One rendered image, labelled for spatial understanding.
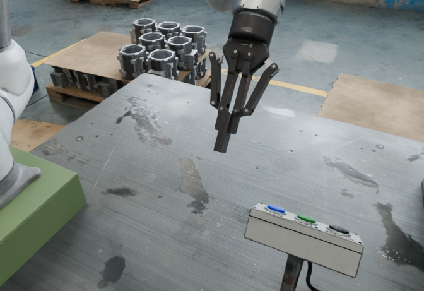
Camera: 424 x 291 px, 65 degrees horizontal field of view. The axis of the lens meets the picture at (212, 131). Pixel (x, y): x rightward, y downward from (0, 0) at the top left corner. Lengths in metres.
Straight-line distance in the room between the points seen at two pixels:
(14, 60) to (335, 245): 0.79
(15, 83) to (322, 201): 0.84
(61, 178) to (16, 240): 0.16
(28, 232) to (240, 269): 0.48
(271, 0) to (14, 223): 0.69
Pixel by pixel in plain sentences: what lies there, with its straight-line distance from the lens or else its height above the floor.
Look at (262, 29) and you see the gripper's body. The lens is 0.58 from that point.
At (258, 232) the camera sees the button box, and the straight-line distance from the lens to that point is 0.55.
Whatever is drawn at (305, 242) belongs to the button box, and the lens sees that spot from 0.54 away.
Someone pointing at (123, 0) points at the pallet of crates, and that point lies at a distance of 5.43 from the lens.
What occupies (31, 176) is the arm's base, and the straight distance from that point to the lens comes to 0.93.
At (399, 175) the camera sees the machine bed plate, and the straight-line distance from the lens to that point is 1.14.
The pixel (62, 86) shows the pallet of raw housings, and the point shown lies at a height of 0.17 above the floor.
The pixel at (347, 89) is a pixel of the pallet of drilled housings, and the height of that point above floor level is 0.15.
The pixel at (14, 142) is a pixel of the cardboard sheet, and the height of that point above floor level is 0.01.
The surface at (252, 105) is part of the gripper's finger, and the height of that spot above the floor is 1.20.
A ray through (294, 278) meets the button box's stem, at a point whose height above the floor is 0.95.
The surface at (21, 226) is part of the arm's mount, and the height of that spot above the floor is 0.90.
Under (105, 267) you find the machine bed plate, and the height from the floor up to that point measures 0.80.
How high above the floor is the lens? 1.50
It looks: 37 degrees down
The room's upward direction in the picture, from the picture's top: straight up
